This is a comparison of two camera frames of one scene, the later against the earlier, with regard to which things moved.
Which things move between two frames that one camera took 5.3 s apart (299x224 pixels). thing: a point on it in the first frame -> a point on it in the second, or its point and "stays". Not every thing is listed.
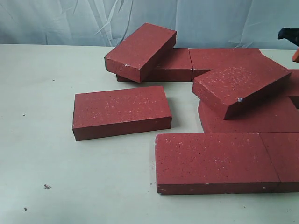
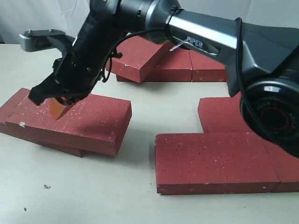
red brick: [282, 148] stays
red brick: [187, 163] stays
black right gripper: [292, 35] -> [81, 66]
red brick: [176, 66] stays
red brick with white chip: [217, 89] -> [95, 124]
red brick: [102, 114] -> [82, 129]
